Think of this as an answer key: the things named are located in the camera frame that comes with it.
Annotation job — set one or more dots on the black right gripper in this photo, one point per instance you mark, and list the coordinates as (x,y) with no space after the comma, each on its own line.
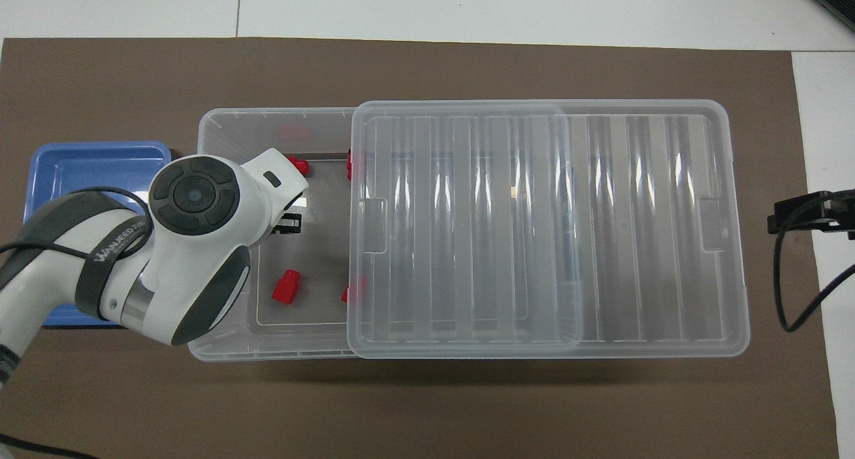
(845,212)

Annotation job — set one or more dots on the clear ribbed plastic lid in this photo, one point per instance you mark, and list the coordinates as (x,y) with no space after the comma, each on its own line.
(548,232)

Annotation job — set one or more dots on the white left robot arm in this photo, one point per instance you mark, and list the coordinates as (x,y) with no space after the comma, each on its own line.
(194,265)

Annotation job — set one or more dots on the red block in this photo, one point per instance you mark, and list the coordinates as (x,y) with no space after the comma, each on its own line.
(354,290)
(299,166)
(287,288)
(350,165)

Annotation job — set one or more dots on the clear plastic storage box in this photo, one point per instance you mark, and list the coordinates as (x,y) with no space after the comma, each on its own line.
(320,312)

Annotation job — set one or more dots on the blue plastic tray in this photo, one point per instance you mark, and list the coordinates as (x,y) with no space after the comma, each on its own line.
(87,168)

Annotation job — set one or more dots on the brown table mat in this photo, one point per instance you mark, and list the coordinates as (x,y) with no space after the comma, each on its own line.
(427,405)

